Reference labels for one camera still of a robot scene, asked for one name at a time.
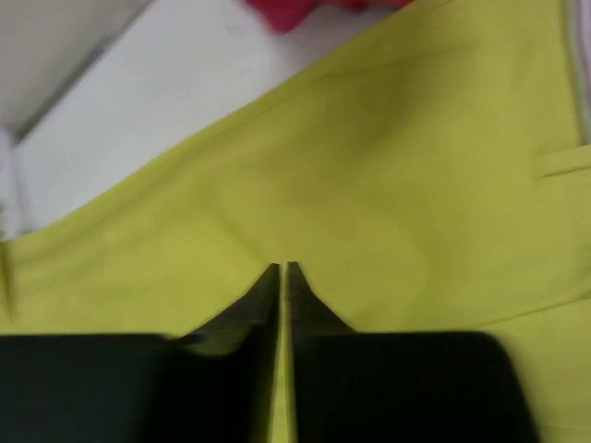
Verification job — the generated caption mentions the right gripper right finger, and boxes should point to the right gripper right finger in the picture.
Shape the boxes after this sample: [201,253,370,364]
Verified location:
[286,262,539,442]

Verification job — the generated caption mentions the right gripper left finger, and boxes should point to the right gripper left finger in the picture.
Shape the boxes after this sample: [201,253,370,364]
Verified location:
[1,264,281,442]

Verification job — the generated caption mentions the yellow-green trousers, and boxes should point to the yellow-green trousers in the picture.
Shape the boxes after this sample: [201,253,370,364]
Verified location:
[1,1,590,442]

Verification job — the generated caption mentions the pink hanging garment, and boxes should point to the pink hanging garment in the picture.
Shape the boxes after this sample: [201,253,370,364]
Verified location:
[242,0,416,34]

